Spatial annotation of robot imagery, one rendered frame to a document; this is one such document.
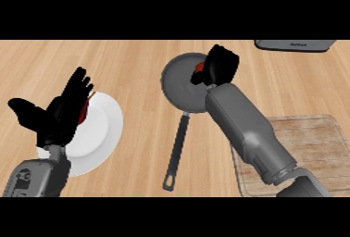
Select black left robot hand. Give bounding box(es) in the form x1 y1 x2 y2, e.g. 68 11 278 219
7 66 96 148

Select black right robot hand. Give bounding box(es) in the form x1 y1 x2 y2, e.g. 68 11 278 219
189 44 241 87

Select red bell pepper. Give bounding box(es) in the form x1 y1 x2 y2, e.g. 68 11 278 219
193 62 208 74

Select grey frying pan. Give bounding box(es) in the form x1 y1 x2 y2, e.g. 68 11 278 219
160 52 216 193

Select wooden cutting board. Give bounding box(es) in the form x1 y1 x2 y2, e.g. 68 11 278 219
230 114 350 198

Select dark red vegetable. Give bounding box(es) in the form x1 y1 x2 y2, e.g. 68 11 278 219
77 92 96 126

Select white round plate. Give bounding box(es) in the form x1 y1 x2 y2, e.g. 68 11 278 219
37 91 124 178

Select dark grey appliance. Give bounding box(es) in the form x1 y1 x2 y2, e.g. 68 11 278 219
253 40 338 53

